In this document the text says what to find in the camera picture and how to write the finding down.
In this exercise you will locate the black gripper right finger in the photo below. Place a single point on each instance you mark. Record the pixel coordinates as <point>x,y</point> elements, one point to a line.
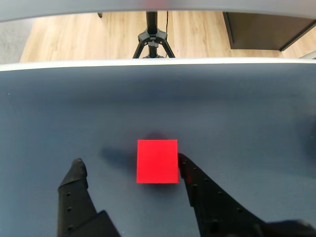
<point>217,212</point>

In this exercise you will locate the dark cabinet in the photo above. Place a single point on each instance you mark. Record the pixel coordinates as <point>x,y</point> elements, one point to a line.
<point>259,32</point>

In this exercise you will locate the black tripod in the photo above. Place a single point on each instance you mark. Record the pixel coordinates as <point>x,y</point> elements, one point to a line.
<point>151,32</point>

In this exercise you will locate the grey floor rug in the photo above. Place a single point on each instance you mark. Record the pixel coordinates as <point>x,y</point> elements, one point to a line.
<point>12,42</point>

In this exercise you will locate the red cube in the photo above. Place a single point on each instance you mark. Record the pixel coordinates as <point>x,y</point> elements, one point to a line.
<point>157,161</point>

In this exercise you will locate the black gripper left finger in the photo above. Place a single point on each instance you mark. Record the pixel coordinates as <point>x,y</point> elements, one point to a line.
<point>74,202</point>

